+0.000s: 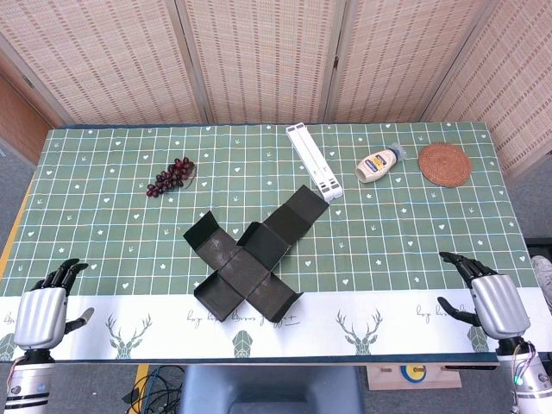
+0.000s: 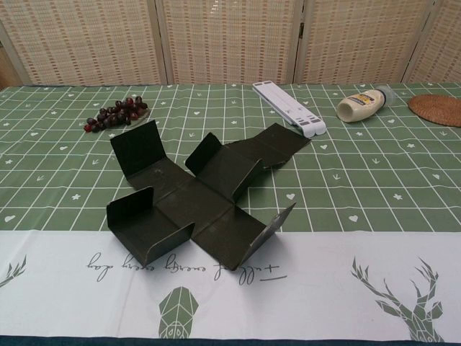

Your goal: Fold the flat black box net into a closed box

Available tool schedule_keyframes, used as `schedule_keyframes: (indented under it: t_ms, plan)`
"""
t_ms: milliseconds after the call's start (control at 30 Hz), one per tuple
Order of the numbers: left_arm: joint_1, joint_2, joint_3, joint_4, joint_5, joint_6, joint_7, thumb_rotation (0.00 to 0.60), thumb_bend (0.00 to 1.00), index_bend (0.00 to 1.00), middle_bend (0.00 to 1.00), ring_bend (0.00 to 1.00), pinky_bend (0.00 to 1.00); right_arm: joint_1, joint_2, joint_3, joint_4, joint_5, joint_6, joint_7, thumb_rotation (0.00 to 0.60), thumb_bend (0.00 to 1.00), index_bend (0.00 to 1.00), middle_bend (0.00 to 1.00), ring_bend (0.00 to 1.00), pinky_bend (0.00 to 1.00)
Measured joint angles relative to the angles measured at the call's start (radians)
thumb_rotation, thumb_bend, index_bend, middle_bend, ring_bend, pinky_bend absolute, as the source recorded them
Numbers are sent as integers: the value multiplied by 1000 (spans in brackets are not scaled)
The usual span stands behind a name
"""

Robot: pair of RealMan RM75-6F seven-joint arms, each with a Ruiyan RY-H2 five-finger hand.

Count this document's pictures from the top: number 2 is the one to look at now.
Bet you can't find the black foldable cardboard box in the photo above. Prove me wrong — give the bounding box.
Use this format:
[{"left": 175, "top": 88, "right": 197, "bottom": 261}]
[{"left": 105, "top": 120, "right": 313, "bottom": 271}]

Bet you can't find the white folding stand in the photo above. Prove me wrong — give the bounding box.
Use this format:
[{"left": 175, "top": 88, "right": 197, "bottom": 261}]
[{"left": 251, "top": 81, "right": 328, "bottom": 138}]

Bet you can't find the green white grid tablecloth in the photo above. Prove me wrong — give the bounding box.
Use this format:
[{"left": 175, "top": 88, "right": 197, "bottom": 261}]
[{"left": 0, "top": 82, "right": 461, "bottom": 342}]

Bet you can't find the dark red grape bunch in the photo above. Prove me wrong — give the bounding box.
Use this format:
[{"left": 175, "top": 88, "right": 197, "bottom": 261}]
[{"left": 83, "top": 96, "right": 150, "bottom": 133}]

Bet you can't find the beige bamboo folding screen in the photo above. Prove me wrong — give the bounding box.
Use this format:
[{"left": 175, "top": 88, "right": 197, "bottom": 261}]
[{"left": 0, "top": 0, "right": 461, "bottom": 87}]

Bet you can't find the cream mayonnaise squeeze bottle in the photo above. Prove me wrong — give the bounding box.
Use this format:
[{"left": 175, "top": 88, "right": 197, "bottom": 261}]
[{"left": 336, "top": 85, "right": 397, "bottom": 124}]

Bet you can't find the round brown woven coaster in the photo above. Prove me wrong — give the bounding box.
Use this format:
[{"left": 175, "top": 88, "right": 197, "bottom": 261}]
[{"left": 407, "top": 94, "right": 461, "bottom": 128}]

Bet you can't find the brown wooden door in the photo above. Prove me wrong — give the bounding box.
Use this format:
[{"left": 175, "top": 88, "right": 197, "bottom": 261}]
[{"left": 0, "top": 43, "right": 22, "bottom": 88}]

